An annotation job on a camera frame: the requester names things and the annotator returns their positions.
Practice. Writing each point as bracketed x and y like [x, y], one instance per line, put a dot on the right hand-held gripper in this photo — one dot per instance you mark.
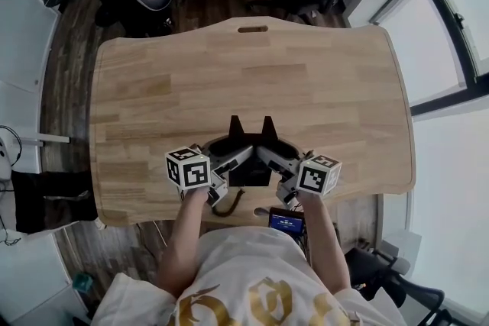
[319, 175]

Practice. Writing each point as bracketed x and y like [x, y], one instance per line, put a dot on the black window frame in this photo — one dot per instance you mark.
[439, 104]

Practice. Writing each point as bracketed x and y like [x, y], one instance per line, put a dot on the white metal desk leg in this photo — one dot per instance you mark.
[53, 137]

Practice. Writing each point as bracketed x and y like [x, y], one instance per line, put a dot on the black mesh office chair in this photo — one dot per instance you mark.
[366, 267]

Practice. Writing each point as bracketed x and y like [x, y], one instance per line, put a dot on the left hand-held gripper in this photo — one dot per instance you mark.
[187, 168]

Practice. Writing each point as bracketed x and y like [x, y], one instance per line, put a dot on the white shirt with gold print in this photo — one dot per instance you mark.
[244, 263]

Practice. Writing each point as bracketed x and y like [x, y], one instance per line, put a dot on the teal box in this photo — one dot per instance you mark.
[82, 281]

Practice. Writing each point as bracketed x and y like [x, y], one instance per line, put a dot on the person's right forearm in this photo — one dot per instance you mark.
[324, 240]

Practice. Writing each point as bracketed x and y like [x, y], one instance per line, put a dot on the small blue screen device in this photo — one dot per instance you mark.
[286, 222]

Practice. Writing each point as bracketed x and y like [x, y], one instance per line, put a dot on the person's left forearm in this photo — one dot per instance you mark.
[181, 240]

